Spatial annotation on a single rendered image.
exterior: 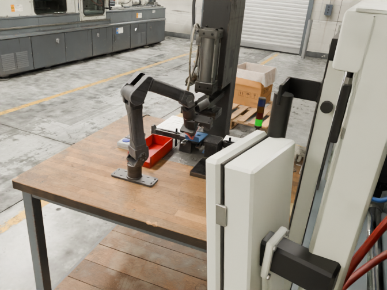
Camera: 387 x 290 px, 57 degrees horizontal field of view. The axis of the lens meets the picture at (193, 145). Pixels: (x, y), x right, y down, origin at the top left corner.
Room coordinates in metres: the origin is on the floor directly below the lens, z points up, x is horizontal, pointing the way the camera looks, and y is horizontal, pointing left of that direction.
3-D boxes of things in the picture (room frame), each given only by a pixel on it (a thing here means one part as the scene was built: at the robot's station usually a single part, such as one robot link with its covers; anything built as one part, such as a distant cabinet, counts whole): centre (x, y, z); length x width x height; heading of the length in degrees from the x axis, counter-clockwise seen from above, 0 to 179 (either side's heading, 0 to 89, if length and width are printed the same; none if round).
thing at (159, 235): (1.54, 0.05, 0.45); 1.12 x 0.99 x 0.90; 71
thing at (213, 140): (1.67, -0.04, 0.98); 0.20 x 0.10 x 0.01; 71
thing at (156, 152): (1.58, 0.20, 0.93); 0.25 x 0.12 x 0.06; 161
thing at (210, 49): (1.68, -0.03, 1.37); 0.11 x 0.09 x 0.30; 71
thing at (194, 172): (1.46, -0.10, 0.91); 0.17 x 0.16 x 0.02; 71
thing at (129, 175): (1.35, 0.24, 0.94); 0.20 x 0.07 x 0.08; 71
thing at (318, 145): (0.96, -0.34, 1.21); 0.86 x 0.10 x 0.79; 157
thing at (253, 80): (5.14, -0.78, 0.40); 0.67 x 0.60 x 0.50; 153
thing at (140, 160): (1.36, 0.24, 1.00); 0.09 x 0.06 x 0.06; 37
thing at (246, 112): (4.85, -0.69, 0.07); 1.20 x 1.00 x 0.14; 154
